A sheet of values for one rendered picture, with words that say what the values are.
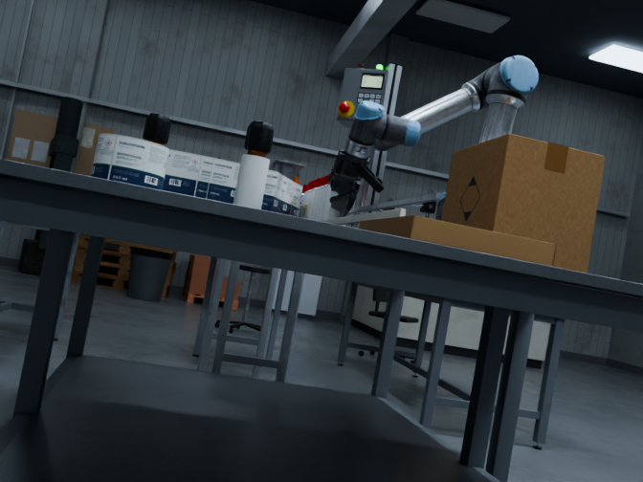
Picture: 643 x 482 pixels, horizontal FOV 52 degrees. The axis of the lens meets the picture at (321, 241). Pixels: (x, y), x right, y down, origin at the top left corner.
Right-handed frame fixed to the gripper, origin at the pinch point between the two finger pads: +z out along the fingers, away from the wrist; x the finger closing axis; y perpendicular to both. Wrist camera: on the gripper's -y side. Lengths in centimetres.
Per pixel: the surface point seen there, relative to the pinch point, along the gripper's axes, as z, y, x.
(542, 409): 128, -163, -80
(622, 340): 438, -726, -671
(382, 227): -34, 14, 75
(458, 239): -40, 5, 88
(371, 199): 2.6, -13.9, -23.0
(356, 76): -31, -2, -49
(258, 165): -5.8, 27.6, -10.7
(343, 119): -16.7, -1.1, -42.6
